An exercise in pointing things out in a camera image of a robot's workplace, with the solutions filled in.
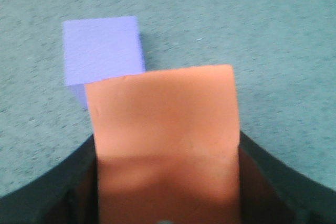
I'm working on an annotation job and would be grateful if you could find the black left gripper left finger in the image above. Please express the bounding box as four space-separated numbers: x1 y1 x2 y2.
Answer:
1 136 99 223

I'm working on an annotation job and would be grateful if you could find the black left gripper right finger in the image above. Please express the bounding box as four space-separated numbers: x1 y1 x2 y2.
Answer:
239 132 335 223

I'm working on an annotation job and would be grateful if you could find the red foam cube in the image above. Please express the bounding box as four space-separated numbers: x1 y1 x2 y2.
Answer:
85 65 241 223

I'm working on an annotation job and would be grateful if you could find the purple foam cube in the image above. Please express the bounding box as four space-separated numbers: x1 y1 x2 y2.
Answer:
62 16 145 109

